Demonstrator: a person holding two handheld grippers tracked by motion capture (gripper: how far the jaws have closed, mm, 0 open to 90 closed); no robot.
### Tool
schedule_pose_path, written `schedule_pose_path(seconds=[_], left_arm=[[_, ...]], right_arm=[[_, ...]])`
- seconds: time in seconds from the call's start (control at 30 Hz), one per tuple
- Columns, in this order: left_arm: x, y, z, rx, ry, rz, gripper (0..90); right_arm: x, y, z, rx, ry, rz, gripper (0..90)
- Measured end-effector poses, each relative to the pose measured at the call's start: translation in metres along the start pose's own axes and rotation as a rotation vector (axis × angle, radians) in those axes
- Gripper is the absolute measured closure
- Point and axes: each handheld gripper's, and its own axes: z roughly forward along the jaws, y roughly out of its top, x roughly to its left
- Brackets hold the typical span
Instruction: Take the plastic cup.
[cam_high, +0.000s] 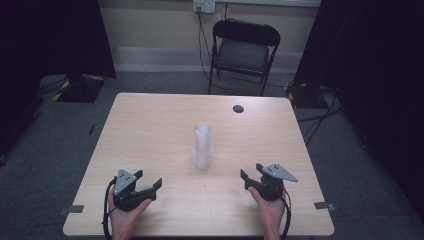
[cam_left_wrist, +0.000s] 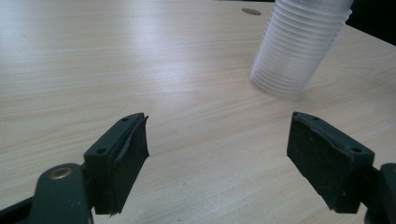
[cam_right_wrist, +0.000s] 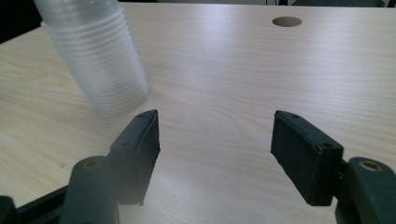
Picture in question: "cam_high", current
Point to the black stand base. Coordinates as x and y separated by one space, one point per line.
305 96
80 89

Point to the stack of clear plastic cups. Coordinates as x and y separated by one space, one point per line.
202 146

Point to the black table grommet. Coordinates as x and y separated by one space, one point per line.
238 108

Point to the grey tape strip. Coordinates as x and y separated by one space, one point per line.
323 205
75 209

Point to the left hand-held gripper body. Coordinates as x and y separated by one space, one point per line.
126 195

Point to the dark curtain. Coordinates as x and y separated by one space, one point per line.
376 66
50 36

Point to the person's right hand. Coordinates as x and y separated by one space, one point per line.
270 213

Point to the white wall socket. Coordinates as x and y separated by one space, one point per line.
204 5

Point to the person's left hand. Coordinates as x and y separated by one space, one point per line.
125 220

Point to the black folding chair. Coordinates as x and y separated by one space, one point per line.
241 53

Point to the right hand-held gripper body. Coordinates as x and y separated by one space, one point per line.
271 186

